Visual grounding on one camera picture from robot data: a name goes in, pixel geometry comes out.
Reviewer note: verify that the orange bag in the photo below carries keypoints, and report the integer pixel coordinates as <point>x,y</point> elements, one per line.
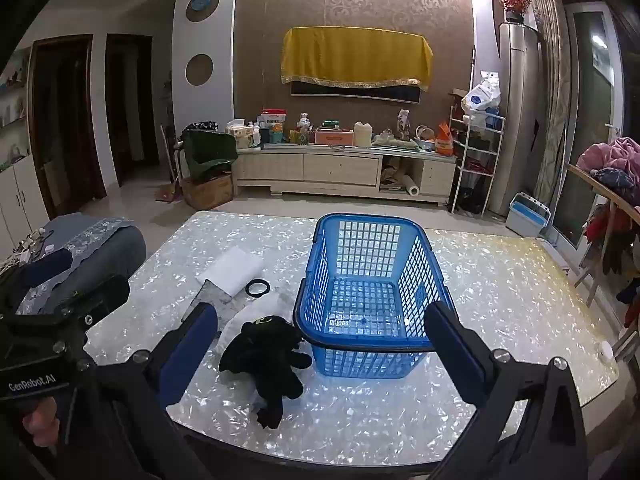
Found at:
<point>443,142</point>

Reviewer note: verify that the red and white box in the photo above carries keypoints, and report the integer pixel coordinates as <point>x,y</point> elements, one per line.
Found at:
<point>271,117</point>

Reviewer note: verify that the white metal rack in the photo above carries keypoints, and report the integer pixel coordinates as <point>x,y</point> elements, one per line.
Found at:
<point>480,114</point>

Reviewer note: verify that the pink clothes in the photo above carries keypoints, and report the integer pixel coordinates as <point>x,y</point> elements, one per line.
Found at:
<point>620,155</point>

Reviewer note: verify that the broom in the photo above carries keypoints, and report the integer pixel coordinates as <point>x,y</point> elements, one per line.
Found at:
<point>167,192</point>

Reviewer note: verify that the patterned beige curtain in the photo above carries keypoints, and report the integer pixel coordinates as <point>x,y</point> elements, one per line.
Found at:
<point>550,60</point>

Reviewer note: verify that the dark wooden door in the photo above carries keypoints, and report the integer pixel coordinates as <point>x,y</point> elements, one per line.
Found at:
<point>132,110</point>
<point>65,125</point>

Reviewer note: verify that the brown printed bag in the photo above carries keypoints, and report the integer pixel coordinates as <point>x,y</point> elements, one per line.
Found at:
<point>404,121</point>

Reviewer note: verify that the person's left hand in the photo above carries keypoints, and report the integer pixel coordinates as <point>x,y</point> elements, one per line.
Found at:
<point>42,422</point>

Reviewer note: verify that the glass sliding door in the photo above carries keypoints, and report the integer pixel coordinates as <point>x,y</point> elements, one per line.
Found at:
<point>595,110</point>

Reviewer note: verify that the wooden side table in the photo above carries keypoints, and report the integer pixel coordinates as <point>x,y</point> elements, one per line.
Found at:
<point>600,185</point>

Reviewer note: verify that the white paper roll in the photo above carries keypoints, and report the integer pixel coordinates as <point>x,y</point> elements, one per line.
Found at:
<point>411,186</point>

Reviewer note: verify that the yellow cover cloth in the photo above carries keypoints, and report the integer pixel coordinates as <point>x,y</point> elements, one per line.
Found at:
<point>350,55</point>

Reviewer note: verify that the dark green bag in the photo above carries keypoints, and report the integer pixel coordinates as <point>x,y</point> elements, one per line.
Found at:
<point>210,155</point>

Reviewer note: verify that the black wall television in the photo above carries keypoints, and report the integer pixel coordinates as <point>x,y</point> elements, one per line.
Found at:
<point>400,95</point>

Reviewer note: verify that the cream tv cabinet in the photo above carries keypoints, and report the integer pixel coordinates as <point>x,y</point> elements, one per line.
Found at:
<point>340,167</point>

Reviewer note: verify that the white towel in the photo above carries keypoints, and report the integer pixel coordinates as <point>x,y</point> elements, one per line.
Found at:
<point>232,272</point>

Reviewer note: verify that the white display cabinet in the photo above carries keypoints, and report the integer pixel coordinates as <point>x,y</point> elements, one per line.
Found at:
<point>20,185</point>

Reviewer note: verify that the black plush toy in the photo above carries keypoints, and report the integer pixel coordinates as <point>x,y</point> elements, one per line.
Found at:
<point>270,360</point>

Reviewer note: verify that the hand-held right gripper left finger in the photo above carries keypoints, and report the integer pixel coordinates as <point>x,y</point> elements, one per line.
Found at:
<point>190,355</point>

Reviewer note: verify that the dark blue clothes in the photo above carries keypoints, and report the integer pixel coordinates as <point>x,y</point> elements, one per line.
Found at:
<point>612,179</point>

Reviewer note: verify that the tissue box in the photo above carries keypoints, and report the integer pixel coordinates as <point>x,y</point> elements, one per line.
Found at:
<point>240,132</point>

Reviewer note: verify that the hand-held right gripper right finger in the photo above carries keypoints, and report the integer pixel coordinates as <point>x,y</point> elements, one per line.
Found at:
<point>455,355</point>

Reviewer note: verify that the grey fluffy cloth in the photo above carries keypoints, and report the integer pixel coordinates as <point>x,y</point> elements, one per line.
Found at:
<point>215,292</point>

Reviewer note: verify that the blue and white bin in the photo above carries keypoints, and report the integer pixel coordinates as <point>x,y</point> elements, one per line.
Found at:
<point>525,220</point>

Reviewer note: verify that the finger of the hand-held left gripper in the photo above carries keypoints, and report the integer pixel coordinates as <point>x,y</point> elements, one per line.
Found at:
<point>47,267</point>
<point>100,295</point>

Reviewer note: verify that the blue wall clock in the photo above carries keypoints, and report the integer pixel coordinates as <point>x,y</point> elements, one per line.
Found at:
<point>200,2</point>

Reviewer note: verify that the white printed bag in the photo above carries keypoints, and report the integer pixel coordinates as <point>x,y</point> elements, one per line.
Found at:
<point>480,97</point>

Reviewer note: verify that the hanging dark clothes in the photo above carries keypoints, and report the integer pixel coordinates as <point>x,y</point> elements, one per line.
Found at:
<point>615,240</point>

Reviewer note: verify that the chair with grey-blue cover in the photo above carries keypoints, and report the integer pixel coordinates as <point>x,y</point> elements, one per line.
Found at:
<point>100,245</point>

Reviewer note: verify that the small white round cap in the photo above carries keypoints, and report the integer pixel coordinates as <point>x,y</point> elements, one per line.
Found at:
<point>606,350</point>

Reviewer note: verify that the red flowers in vase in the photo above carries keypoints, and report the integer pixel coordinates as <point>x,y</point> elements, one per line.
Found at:
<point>514,16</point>

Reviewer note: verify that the pink box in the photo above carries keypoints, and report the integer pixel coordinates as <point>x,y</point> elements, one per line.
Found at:
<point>334,136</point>

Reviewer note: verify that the cardboard box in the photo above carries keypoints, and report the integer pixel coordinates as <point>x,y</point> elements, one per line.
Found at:
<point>210,192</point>

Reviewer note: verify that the standing air conditioner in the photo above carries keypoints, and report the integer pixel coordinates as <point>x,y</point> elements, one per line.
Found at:
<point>515,110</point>

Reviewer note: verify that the blue plastic basket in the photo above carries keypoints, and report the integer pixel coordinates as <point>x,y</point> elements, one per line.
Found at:
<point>367,360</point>

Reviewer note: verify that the pale green folded cloth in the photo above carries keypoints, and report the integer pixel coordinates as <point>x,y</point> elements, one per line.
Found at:
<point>395,143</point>

